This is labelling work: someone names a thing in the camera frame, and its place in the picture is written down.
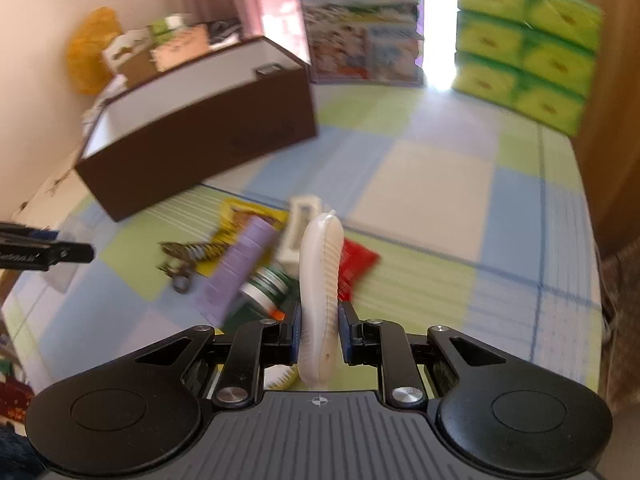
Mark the blue printed carton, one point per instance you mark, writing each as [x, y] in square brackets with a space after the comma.
[355, 30]

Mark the brown storage box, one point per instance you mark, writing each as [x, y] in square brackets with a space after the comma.
[200, 140]

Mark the pink curtain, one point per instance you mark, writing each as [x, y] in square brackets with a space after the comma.
[270, 0]

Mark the zebra striped hair clip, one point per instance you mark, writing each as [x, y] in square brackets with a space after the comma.
[187, 252]

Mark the green packs on cardboard box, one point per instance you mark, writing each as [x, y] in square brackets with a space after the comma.
[162, 30]

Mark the red snack packet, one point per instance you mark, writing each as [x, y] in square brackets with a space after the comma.
[357, 260]

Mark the green and white jar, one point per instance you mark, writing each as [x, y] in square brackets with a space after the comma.
[265, 287]

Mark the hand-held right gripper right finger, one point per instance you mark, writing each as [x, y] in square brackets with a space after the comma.
[345, 332]

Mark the small white box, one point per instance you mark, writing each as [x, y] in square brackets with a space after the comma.
[299, 230]

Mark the brown cardboard box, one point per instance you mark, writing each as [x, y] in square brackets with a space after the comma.
[170, 52]

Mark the yellow printed packet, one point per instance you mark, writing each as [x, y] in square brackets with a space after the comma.
[227, 210]

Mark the yellow plush toy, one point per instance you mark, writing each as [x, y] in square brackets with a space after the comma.
[90, 55]

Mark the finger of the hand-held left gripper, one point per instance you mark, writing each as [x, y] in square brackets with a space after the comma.
[35, 233]
[45, 255]

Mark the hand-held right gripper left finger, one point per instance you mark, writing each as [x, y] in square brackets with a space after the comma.
[295, 332]

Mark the black bag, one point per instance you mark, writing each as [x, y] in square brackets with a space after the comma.
[222, 30]

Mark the white hair brush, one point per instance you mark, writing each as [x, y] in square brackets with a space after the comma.
[320, 280]

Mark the wooden panel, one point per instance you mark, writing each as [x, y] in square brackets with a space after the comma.
[615, 110]

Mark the bundle of green tissue packs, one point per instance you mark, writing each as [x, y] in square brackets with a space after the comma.
[525, 50]

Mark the purple cosmetic tube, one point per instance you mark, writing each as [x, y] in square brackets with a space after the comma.
[235, 265]

